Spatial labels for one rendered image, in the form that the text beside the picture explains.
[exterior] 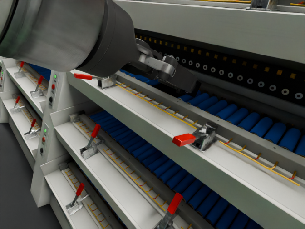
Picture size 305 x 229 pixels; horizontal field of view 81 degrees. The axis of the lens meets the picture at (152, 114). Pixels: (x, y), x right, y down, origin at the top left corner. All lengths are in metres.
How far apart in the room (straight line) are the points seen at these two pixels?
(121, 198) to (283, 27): 0.39
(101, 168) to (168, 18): 0.36
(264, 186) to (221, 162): 0.05
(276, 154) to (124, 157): 0.32
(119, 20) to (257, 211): 0.26
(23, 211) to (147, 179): 0.54
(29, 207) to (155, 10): 0.77
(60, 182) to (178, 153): 0.50
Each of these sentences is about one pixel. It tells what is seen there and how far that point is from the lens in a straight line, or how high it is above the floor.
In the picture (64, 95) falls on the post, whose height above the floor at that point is 0.44.
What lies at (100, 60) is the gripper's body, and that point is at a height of 0.61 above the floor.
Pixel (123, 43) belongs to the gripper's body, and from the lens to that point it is 0.18.
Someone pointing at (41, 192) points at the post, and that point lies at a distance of 0.81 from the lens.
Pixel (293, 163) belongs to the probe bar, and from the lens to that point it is 0.29.
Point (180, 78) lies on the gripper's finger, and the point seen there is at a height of 0.62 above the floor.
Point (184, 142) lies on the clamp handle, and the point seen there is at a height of 0.55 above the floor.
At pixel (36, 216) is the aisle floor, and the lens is 0.83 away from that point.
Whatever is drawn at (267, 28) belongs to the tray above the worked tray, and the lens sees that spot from 0.26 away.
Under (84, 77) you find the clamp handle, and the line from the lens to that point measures 0.41.
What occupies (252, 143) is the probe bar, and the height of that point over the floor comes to 0.56.
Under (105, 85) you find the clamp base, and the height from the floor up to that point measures 0.54.
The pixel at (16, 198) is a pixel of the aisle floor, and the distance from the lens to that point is 0.89.
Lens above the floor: 0.62
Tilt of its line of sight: 15 degrees down
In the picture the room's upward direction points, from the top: 19 degrees clockwise
